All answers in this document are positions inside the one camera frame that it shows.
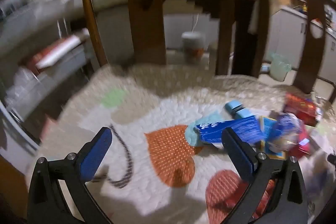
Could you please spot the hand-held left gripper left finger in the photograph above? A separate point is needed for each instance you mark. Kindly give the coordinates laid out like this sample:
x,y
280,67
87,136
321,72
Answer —
x,y
96,155

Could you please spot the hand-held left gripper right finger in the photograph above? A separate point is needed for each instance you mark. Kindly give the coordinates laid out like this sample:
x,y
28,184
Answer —
x,y
236,155

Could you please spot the blue white plastic wrapper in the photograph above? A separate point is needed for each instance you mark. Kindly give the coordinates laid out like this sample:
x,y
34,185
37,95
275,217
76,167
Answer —
x,y
225,128

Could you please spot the blue yellow box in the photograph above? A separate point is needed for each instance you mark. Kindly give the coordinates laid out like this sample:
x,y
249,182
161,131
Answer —
x,y
267,132

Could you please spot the small light blue box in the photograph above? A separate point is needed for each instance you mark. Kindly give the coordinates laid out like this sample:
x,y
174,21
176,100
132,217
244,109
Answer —
x,y
237,108

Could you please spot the blue white tissue pack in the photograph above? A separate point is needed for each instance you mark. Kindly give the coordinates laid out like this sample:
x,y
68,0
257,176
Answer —
x,y
287,127

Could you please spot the red cigarette pack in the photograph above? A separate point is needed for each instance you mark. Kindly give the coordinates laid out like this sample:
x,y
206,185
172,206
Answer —
x,y
302,146

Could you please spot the long red box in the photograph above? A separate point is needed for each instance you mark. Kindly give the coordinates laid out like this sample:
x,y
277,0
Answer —
x,y
299,108

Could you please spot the beige quilted blanket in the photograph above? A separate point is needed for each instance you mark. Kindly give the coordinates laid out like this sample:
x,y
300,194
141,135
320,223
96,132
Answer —
x,y
162,108

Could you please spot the bin with green bag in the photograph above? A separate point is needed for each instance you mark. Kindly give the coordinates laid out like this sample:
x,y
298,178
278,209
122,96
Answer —
x,y
279,67

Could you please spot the white plastic bucket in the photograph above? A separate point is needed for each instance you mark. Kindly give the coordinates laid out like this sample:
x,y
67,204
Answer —
x,y
193,43

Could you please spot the wooden chair with round hole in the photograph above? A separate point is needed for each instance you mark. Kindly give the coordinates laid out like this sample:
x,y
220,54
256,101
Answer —
x,y
311,56

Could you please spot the grey kitchen cabinets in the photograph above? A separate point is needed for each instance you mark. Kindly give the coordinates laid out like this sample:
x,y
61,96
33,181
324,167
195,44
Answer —
x,y
286,29

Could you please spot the dark wooden chair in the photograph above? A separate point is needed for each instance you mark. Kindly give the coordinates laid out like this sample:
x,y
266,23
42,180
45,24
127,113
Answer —
x,y
147,29

